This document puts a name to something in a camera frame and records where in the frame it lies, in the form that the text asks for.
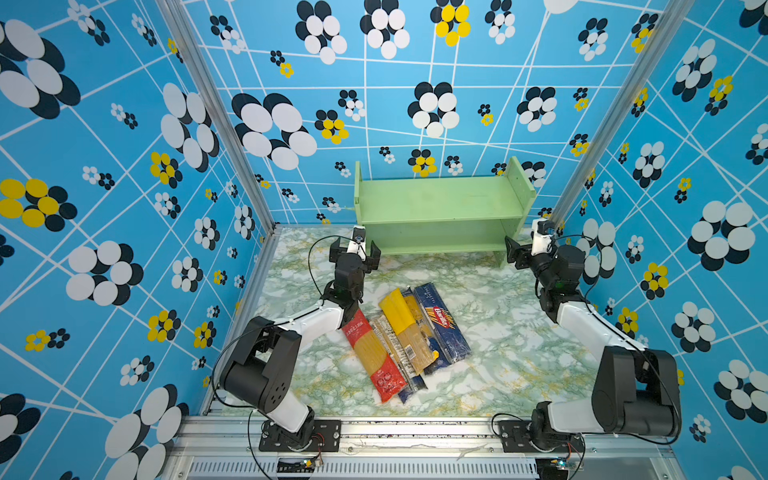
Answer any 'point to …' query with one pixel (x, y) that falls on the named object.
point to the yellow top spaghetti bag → (397, 312)
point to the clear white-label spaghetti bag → (394, 346)
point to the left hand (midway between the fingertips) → (357, 239)
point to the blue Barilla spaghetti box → (451, 342)
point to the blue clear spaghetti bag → (421, 318)
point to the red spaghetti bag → (397, 310)
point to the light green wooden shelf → (443, 214)
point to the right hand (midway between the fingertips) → (523, 235)
